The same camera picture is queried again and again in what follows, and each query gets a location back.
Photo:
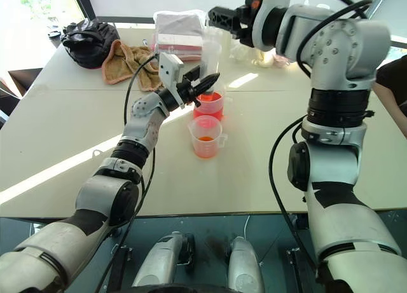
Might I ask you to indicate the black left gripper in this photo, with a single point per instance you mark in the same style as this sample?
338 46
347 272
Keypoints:
187 89

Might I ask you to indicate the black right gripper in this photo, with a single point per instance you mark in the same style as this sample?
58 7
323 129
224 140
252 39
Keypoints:
245 19

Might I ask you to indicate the large clear plastic syringe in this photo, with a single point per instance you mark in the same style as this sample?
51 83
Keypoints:
211 56

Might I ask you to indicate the person bare forearm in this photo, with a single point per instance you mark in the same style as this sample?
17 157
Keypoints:
386 97

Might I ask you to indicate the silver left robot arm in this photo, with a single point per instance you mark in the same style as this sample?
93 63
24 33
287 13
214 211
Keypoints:
105 191

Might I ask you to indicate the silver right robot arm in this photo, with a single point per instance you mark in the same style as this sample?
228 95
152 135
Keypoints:
334 185

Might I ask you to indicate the full measuring cup red liquid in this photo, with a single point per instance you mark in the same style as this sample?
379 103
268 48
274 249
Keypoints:
210 108

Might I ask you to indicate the nearly empty clear measuring cup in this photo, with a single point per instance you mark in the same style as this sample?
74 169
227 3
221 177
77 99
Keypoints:
205 147

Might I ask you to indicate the pink tissue pack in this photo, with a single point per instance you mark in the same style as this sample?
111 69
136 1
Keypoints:
179 47

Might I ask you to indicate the crumpled white tissue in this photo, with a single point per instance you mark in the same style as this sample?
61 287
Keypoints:
240 51

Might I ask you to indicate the clear bag of white cloths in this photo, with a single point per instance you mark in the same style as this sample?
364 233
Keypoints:
179 24

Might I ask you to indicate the crumpled yellowish tissue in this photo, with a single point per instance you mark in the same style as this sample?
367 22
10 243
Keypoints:
262 60

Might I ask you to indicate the crumpled pink tissue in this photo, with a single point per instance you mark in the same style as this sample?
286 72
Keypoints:
281 61

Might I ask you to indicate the brown terry towel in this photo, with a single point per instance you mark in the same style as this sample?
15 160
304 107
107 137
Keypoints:
127 61

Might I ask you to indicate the black bag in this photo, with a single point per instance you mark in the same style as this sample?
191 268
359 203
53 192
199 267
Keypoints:
89 42

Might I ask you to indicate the person in black shirt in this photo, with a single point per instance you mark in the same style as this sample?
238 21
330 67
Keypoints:
394 73

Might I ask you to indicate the silver left robot leg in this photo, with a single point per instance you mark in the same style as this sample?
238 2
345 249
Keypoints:
160 261

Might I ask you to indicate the silver robot leg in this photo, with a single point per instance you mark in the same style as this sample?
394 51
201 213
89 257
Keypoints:
245 264
160 261

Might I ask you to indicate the silver right robot leg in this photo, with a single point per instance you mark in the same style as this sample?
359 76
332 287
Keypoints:
245 264

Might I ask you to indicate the dark rounded robot torso edge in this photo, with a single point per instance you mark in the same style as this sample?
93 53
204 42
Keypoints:
178 289

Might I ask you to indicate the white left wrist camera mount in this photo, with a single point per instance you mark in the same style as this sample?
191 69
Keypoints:
168 69

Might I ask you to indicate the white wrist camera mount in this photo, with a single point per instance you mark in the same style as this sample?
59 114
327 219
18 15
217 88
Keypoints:
261 23
168 69

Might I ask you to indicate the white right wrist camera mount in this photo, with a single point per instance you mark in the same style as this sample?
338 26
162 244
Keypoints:
261 23

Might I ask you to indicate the black table frame bracket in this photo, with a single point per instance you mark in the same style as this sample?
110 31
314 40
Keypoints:
297 264
122 264

